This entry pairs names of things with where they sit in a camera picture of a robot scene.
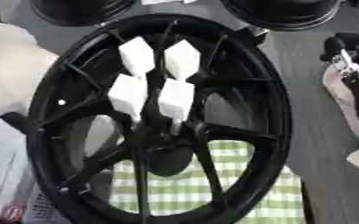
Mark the white pin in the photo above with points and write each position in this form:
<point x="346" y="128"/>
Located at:
<point x="176" y="99"/>
<point x="136" y="55"/>
<point x="182" y="59"/>
<point x="128" y="94"/>

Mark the black round wheel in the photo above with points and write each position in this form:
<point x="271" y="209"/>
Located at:
<point x="284" y="14"/>
<point x="80" y="11"/>

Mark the white sheet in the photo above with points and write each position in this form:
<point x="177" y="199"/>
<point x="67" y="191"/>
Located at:
<point x="4" y="163"/>

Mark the pale beige bulky object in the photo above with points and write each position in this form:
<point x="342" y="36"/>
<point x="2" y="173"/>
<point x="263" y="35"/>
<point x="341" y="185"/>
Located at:
<point x="11" y="67"/>

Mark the black spoked wheel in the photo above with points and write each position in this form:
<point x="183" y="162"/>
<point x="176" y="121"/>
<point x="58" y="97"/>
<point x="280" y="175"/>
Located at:
<point x="249" y="96"/>

